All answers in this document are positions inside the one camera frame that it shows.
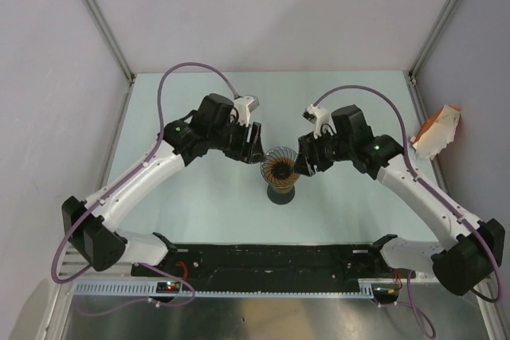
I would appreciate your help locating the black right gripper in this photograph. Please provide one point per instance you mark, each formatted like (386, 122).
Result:
(313, 144)

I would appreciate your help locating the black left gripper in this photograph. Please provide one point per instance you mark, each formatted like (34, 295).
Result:
(251, 152)

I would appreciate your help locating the smoked glass dripper cone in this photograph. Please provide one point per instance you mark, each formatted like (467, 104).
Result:
(277, 168)

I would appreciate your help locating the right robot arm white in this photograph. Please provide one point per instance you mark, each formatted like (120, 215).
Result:
(466, 249)

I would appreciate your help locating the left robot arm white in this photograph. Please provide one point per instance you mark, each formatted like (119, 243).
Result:
(92, 225)

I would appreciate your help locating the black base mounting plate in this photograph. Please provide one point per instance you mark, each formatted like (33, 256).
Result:
(285, 267)

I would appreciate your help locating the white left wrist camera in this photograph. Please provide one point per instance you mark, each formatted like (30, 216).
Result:
(243, 107)

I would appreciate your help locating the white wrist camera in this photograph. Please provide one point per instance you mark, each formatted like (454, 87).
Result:
(318, 116)
(243, 107)

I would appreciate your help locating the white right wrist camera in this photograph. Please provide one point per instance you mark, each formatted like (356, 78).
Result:
(318, 116)

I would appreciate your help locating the aluminium frame rail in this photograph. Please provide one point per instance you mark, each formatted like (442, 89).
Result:
(72, 262)

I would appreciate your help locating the grey slotted cable duct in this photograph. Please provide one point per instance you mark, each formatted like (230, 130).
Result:
(361, 290)

